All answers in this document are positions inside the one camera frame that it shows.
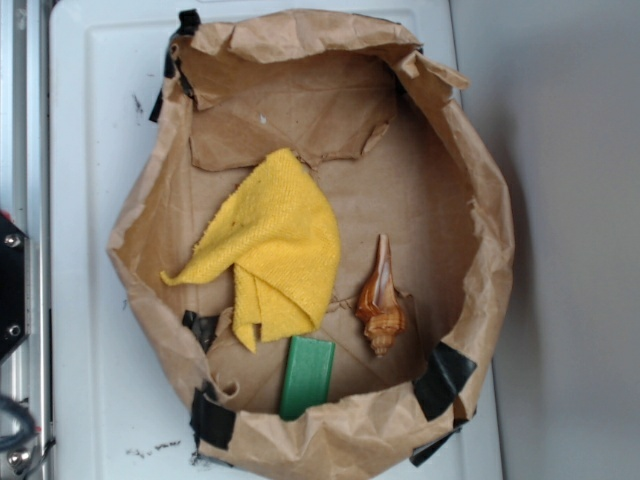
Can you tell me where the yellow terry cloth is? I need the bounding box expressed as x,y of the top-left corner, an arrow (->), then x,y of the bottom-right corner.
160,149 -> 341,352

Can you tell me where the brown spiral seashell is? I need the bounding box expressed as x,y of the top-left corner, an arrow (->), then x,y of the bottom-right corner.
355,234 -> 406,357

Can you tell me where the green rectangular block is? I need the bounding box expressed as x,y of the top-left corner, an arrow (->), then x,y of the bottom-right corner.
279,336 -> 335,421

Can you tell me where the white plastic tray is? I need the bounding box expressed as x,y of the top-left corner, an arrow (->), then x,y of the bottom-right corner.
50,1 -> 503,479

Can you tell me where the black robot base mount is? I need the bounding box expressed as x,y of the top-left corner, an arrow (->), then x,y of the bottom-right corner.
0,211 -> 30,363

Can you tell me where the dark cable bundle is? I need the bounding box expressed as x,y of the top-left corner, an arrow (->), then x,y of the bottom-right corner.
0,394 -> 41,454

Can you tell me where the aluminium frame rail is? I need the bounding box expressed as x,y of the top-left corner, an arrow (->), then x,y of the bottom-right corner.
1,1 -> 56,479

